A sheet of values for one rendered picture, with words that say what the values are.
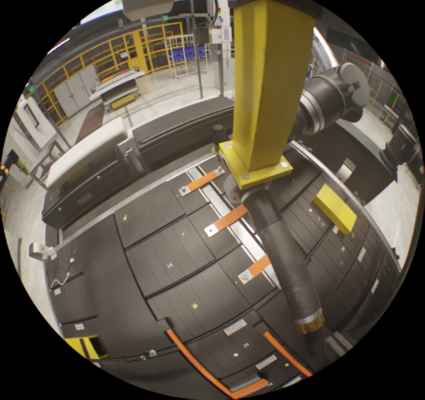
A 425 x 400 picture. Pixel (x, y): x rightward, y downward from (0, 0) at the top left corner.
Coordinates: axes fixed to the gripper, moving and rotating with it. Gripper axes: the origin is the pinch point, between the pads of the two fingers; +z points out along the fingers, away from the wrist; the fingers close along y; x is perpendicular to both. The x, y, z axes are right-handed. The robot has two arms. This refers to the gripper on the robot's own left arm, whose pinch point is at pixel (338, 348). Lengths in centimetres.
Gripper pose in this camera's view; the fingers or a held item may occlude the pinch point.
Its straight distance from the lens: 18.5
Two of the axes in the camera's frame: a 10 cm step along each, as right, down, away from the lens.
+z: 1.0, 1.9, 9.8
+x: -3.6, -9.1, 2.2
